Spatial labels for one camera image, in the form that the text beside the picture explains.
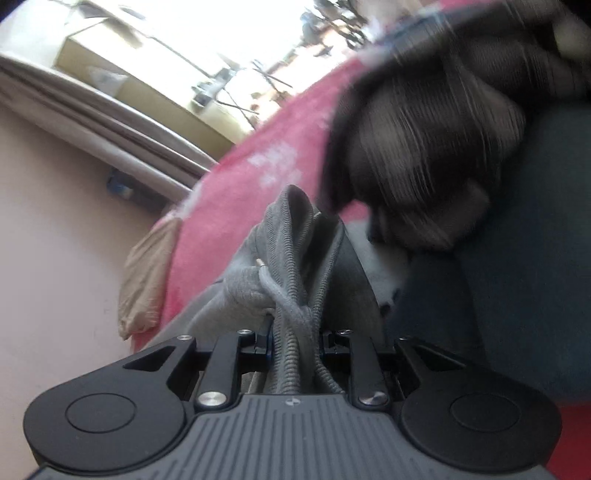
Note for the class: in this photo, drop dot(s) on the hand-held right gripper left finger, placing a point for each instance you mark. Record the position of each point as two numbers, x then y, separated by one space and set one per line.
261 344

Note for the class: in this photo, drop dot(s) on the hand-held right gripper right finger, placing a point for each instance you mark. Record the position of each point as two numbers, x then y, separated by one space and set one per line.
330 344

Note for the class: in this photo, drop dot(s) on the grey sweatpants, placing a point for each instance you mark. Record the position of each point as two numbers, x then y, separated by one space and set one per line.
295 240

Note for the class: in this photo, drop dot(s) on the beige cloth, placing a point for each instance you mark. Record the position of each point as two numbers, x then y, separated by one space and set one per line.
147 277

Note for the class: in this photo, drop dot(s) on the pink floral blanket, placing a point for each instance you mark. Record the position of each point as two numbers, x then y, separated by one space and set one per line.
258 152

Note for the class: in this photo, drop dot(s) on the grey plaid shirt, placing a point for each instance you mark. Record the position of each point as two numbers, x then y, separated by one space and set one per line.
415 152

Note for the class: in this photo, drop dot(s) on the dark blue garment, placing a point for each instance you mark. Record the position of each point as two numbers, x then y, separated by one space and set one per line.
531 277

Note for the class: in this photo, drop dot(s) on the beige curtain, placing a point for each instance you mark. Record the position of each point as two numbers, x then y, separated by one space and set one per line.
115 124

